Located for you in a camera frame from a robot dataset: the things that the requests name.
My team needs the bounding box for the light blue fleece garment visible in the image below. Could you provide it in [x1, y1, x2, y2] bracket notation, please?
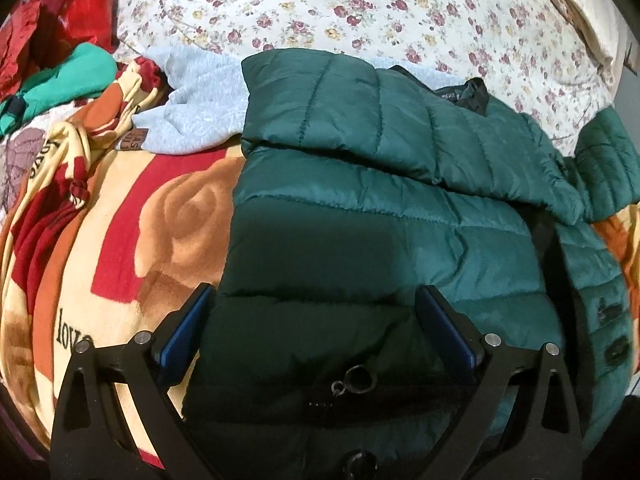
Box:
[134, 46, 462, 155]

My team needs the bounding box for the floral white quilt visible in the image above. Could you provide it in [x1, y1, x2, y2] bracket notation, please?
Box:
[116, 0, 612, 154]

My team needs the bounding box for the red padded jacket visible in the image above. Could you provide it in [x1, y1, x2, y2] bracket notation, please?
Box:
[1, 0, 115, 98]

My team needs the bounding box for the red orange love blanket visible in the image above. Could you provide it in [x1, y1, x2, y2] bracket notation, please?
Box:
[1, 58, 244, 445]

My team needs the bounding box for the teal green garment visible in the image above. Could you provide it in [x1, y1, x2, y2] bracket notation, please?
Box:
[1, 44, 117, 138]

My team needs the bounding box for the red white floral blanket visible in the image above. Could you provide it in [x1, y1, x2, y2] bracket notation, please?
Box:
[1, 127, 44, 217]

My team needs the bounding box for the beige fringed bedspread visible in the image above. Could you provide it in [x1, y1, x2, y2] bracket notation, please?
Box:
[551, 0, 639, 90]

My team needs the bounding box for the dark green puffer jacket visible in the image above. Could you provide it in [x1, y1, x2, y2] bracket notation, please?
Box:
[183, 49, 639, 479]

